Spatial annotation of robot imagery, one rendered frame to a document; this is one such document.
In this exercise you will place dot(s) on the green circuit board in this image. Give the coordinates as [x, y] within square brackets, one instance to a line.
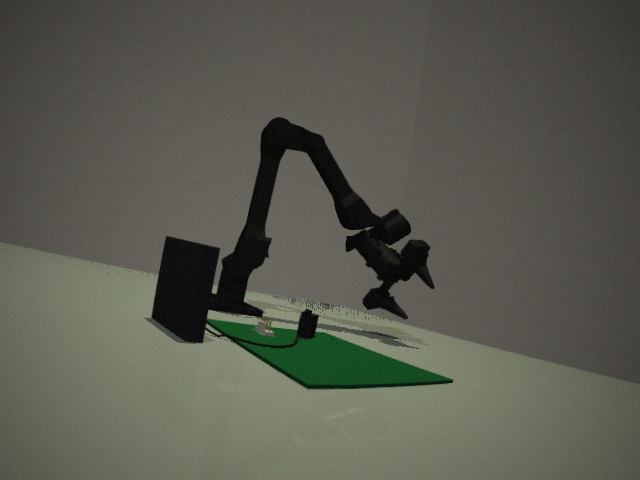
[325, 361]

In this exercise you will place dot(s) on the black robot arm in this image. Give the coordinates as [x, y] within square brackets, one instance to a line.
[352, 211]

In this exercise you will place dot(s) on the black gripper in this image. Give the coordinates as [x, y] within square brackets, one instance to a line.
[388, 268]

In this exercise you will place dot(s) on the black square panel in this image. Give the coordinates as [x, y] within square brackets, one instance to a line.
[184, 288]

